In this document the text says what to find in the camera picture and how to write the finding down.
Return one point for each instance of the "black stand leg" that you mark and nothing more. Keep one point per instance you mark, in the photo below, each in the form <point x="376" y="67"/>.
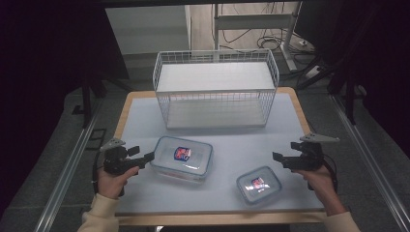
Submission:
<point x="86" y="103"/>

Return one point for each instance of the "metal floor rail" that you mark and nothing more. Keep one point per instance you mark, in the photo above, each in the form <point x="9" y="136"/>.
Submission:
<point x="370" y="151"/>
<point x="69" y="170"/>

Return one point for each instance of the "large clear food container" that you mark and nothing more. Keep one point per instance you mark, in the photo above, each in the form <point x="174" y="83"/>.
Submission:
<point x="182" y="159"/>

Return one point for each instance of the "light blue table mat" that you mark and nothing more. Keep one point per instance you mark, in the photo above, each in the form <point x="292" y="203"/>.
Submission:
<point x="225" y="141"/>

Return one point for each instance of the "person's right hand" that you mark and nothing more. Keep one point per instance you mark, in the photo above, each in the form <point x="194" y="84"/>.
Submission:
<point x="317" y="180"/>

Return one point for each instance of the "white cabinet panel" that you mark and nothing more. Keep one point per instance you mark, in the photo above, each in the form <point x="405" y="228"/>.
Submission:
<point x="146" y="29"/>

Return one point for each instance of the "white metal desk frame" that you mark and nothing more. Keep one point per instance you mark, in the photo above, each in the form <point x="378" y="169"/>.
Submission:
<point x="254" y="22"/>

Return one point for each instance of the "black floor plate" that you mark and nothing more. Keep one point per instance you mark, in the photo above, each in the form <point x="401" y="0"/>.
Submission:
<point x="96" y="138"/>

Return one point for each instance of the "person's left hand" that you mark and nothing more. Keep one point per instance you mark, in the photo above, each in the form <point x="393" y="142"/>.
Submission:
<point x="111" y="185"/>

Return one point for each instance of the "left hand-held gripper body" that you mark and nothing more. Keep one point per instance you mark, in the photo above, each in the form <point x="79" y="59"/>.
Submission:
<point x="115" y="160"/>

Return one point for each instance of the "small clear food container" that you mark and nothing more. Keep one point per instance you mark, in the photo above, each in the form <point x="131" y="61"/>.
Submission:
<point x="258" y="184"/>

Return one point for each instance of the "black tripod stand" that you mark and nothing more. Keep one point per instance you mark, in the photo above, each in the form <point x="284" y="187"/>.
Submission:
<point x="349" y="100"/>

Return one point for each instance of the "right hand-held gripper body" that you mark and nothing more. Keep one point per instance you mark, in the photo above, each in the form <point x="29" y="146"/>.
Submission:
<point x="306" y="158"/>

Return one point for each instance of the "white power strip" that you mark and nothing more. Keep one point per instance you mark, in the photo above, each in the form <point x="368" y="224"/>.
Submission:
<point x="312" y="72"/>

